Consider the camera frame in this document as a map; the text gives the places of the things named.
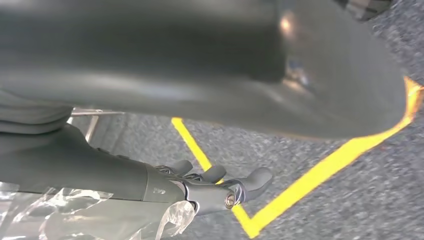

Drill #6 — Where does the yellow floor tape outline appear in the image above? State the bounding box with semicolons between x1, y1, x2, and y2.
170;76;424;239

